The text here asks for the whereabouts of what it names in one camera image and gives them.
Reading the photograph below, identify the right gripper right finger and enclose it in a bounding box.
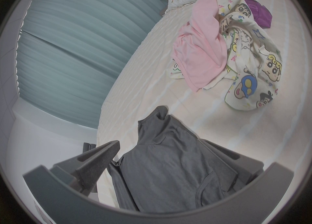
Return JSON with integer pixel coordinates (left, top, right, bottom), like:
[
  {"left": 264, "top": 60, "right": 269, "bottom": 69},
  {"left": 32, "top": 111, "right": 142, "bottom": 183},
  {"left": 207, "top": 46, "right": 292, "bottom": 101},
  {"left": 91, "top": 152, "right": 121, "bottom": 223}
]
[{"left": 202, "top": 139, "right": 264, "bottom": 185}]

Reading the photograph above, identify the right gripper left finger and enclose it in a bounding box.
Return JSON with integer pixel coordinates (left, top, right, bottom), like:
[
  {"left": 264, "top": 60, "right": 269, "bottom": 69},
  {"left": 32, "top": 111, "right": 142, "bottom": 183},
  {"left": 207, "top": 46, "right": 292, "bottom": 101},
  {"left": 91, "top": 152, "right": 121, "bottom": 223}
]
[{"left": 50, "top": 140, "right": 121, "bottom": 193}]

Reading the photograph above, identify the black T-shirt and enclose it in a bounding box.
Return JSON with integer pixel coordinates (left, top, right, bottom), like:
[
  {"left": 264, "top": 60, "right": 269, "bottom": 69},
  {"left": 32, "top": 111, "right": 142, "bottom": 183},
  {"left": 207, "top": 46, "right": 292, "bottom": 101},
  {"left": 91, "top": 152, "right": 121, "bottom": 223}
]
[{"left": 108, "top": 105, "right": 244, "bottom": 214}]

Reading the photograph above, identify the bed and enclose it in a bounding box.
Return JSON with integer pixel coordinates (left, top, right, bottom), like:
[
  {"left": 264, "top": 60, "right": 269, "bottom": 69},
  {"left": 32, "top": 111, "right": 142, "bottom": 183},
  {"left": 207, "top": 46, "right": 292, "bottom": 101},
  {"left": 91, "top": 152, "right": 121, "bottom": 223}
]
[{"left": 96, "top": 0, "right": 310, "bottom": 209}]

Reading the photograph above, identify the black chest of drawers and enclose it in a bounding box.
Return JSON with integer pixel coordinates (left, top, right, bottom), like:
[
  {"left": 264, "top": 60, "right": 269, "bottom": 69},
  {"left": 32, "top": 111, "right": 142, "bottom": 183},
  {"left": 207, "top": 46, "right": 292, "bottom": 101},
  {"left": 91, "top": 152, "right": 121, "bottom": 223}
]
[{"left": 83, "top": 142, "right": 96, "bottom": 155}]

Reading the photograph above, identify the white printed pyjama top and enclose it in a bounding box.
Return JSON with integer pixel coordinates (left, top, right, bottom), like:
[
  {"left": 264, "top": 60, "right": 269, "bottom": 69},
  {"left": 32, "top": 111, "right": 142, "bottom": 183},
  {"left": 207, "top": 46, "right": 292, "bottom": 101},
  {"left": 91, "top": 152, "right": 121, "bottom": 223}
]
[{"left": 167, "top": 0, "right": 283, "bottom": 111}]

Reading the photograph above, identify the pink garment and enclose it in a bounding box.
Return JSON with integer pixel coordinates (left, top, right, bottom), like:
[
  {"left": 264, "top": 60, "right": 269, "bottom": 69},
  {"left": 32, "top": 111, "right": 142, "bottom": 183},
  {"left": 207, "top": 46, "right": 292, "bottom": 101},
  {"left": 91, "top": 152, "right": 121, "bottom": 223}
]
[{"left": 172, "top": 0, "right": 228, "bottom": 92}]

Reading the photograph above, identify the purple garment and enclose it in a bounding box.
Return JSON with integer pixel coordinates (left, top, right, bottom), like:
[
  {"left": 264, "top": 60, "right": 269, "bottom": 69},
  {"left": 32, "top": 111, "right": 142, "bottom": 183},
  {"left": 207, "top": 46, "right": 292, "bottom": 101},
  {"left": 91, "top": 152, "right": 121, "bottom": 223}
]
[{"left": 240, "top": 0, "right": 273, "bottom": 29}]

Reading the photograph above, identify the grey bedside table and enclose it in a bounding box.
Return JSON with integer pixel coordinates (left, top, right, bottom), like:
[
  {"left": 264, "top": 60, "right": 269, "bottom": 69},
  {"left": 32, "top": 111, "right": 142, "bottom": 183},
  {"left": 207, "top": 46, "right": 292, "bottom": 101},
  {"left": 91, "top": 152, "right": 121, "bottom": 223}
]
[{"left": 160, "top": 0, "right": 171, "bottom": 16}]

